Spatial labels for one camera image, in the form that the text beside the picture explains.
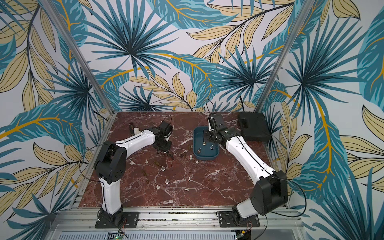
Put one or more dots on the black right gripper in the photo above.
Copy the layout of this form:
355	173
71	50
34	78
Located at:
212	132

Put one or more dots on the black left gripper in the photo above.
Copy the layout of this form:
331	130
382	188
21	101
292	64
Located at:
167	148

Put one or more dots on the teal plastic storage box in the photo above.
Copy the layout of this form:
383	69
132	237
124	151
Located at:
203	147

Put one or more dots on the white pipe elbow fitting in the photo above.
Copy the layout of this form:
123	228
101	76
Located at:
137	131

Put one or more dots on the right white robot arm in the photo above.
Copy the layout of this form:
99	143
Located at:
270	187

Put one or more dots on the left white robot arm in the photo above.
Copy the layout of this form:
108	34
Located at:
110	164

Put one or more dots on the black plastic tool case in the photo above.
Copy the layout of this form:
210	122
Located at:
254	127

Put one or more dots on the black orange screwdriver handle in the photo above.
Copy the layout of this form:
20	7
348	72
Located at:
131	128

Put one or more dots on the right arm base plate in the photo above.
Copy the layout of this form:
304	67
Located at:
230	219

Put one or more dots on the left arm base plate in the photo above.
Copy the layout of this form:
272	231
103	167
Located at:
122	220

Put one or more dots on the aluminium frame rail front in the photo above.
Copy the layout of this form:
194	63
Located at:
178	223

